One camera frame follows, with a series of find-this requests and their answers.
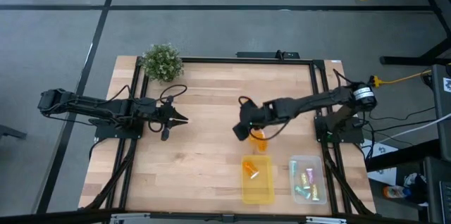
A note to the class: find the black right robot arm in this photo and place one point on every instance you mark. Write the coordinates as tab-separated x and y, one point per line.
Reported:
317	100

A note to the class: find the yellow plastic bin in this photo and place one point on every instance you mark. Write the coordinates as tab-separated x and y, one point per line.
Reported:
259	190

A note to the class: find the orange drink bottle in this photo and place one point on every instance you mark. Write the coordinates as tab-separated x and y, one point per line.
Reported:
396	192

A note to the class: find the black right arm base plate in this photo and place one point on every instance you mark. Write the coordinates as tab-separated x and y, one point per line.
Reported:
352	136

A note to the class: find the green plant in black pot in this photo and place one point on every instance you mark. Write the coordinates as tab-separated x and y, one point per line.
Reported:
162	62

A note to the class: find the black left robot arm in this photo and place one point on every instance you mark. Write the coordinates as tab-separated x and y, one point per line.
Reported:
88	106

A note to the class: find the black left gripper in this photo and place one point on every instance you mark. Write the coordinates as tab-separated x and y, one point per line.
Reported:
165	115

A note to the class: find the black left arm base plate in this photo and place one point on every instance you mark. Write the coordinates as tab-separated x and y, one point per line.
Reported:
105	132

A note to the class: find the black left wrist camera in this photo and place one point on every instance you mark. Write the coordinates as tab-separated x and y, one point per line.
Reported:
165	134

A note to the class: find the grey chair leg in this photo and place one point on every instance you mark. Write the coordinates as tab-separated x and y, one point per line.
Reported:
10	131

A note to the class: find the black aluminium table frame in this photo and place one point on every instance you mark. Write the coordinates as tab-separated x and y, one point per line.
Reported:
246	60

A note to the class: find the pink medicine bottle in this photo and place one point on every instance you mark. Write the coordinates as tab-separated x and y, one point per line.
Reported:
309	176

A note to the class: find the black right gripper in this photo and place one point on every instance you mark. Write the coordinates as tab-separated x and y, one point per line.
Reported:
255	115

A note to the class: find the yellow medicine bottle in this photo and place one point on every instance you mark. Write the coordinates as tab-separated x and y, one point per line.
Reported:
305	180
314	192

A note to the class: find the black desk leg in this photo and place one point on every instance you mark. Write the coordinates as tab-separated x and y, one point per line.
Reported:
405	60

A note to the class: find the clear plastic bin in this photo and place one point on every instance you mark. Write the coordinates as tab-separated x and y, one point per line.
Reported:
319	167

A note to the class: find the teal medicine bottle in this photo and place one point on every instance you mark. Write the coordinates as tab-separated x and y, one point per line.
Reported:
302	192
293	168

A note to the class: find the black device bar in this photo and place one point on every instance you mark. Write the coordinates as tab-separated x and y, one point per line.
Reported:
260	55

